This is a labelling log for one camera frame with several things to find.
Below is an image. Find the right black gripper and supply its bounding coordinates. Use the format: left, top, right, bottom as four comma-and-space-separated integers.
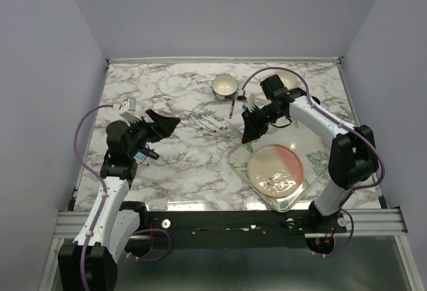
241, 103, 283, 143

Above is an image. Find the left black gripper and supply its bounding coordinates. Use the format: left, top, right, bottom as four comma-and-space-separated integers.
127, 108, 180, 158

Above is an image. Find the green white marker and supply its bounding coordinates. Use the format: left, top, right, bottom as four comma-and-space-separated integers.
225, 121, 243, 139

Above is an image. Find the white pen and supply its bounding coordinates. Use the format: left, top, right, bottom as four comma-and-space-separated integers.
190, 115, 203, 129

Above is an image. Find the black capped white marker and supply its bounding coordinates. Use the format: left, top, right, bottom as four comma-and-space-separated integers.
202, 117, 216, 132

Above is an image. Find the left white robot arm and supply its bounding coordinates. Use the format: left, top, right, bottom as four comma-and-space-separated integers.
58, 108, 180, 290

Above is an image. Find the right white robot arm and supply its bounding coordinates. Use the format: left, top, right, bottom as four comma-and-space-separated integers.
242, 75, 385, 232

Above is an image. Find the maroon gel pen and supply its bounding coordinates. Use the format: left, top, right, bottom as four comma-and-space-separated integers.
228, 98, 236, 119

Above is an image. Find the pink and cream plate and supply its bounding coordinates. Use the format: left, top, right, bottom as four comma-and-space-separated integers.
248, 144, 304, 198

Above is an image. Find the floral rectangular tray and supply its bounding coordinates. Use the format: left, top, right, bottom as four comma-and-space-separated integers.
228, 124, 330, 212

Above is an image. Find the dark rimmed ceramic bowl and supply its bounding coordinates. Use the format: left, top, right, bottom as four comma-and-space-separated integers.
211, 75, 239, 101

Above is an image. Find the striped cream bowl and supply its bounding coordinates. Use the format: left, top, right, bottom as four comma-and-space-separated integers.
276, 70, 298, 90

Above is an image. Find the small black cup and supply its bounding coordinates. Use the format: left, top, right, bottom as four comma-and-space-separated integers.
310, 96, 320, 106

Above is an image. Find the black mounting base bar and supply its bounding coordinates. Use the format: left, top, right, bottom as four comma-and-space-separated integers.
128, 210, 347, 250

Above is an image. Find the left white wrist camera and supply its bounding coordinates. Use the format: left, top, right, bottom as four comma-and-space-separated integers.
113, 97, 141, 123

